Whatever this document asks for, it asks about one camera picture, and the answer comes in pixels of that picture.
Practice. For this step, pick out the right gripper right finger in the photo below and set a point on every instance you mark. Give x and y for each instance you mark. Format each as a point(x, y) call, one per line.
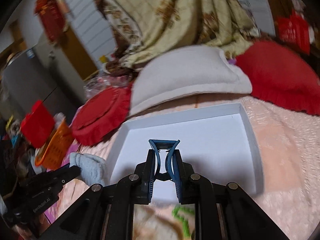
point(182, 178)

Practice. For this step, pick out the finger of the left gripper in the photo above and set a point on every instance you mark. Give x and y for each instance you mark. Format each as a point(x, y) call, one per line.
point(66, 173)

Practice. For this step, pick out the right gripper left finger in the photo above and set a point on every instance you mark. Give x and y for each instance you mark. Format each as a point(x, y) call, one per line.
point(146, 173)

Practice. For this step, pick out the grey fluffy hair scrunchie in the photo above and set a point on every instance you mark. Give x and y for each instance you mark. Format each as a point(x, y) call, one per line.
point(93, 168)

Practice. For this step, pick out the orange plastic basket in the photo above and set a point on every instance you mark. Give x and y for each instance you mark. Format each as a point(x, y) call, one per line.
point(51, 155)

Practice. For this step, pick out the white shallow cardboard tray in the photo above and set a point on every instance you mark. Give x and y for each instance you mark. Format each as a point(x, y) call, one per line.
point(218, 141)

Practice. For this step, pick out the red box in basket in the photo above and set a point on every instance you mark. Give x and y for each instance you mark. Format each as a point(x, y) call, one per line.
point(37, 125)

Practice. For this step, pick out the red frilled cushion left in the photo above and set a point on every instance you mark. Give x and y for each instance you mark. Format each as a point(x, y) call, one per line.
point(101, 114)

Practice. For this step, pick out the clear plastic bag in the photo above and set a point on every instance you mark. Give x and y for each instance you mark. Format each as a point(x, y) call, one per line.
point(102, 81)

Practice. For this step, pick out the grey refrigerator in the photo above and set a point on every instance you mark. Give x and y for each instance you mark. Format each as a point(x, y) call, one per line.
point(26, 81)

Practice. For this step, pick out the white pillow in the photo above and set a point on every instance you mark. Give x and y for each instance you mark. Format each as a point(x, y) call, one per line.
point(186, 71)

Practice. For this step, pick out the pink quilted bedspread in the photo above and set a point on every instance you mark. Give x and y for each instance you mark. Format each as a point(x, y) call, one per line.
point(289, 147)

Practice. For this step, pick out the red cushion right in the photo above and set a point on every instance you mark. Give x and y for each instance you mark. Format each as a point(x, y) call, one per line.
point(280, 76)

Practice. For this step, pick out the floral beige checked blanket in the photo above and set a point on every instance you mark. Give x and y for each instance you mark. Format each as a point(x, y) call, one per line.
point(145, 29)

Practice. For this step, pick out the red hanging decoration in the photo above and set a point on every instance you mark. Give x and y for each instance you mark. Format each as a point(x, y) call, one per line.
point(52, 19)

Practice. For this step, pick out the red shopping bag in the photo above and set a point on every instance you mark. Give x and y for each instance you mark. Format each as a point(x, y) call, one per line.
point(294, 32)

